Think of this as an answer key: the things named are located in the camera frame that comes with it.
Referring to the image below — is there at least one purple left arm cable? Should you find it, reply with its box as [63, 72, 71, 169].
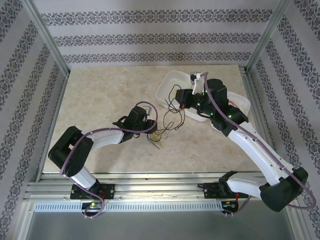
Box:
[59, 101, 159, 220]

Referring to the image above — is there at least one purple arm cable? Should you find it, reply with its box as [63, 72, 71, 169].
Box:
[59, 101, 159, 220]
[202, 71, 316, 218]

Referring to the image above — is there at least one aluminium frame rail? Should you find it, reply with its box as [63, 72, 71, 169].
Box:
[23, 171, 296, 201]

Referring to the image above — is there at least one aluminium frame post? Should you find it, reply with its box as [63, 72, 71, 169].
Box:
[246, 0, 294, 74]
[23, 0, 70, 76]

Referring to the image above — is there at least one white plastic tray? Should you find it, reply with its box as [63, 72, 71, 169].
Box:
[155, 70, 195, 111]
[183, 107, 213, 123]
[224, 91, 252, 118]

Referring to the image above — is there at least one grey metal panel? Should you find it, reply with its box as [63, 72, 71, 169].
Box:
[24, 211, 297, 240]

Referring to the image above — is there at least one slotted grey cable duct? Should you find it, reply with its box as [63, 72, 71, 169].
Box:
[33, 201, 223, 211]

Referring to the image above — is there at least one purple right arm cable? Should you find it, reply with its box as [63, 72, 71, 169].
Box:
[202, 71, 316, 218]

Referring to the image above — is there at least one thin yellow cable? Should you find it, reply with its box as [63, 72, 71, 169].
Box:
[147, 127, 169, 150]

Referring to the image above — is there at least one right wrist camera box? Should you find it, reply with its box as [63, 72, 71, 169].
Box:
[188, 71, 205, 95]

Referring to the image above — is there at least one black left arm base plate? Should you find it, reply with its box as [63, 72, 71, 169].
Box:
[70, 183, 115, 200]

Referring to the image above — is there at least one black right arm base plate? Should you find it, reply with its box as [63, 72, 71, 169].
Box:
[203, 182, 249, 200]

